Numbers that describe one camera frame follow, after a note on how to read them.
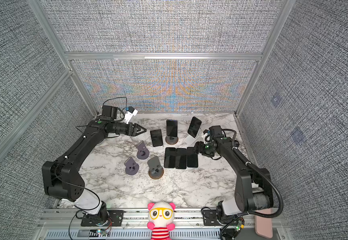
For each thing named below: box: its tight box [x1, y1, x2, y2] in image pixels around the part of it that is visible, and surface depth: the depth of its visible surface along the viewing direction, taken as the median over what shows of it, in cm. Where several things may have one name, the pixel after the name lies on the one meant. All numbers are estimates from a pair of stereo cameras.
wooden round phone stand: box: [147, 155, 164, 180], surface depth 86 cm
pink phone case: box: [254, 208, 273, 239], surface depth 71 cm
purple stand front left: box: [124, 156, 140, 176], surface depth 88 cm
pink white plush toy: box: [147, 201, 176, 240], surface depth 69 cm
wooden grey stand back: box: [165, 135, 179, 145], surface depth 105 cm
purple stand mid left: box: [136, 140, 150, 160], surface depth 96 cm
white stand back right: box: [183, 134, 200, 146], surface depth 105 cm
